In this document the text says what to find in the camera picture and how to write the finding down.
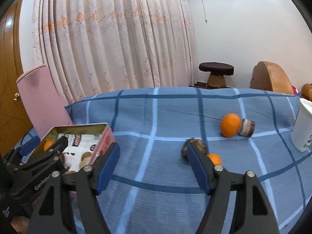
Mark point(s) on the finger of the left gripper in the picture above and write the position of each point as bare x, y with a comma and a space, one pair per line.
18, 156
46, 155

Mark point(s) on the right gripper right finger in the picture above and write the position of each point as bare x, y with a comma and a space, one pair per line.
252, 213

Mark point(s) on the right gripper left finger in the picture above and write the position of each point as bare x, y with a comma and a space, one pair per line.
53, 212

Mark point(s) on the small orange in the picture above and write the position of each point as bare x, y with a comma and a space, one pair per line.
47, 145

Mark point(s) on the small yellow-green fruit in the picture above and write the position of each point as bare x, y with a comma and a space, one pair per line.
85, 155

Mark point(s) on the wooden door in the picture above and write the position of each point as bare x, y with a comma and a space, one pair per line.
15, 122

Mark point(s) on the pink chair back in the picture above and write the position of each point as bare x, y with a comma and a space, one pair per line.
41, 101

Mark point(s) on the printed card in box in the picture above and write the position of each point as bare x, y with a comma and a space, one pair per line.
77, 145

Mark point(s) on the pink tin box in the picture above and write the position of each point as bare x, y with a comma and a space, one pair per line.
100, 128

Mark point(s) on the white paper cup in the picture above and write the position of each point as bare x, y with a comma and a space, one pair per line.
302, 126

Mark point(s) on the pink clothes on sofa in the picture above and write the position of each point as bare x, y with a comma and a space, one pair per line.
295, 90

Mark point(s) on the tan leather sofa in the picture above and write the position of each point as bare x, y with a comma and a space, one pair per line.
306, 92

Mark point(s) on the tan leather armchair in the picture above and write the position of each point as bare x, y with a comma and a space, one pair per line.
270, 76

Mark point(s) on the pink floral curtain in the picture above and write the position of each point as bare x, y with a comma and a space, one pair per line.
98, 46

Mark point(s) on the dark round stool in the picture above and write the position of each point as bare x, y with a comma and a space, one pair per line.
217, 71

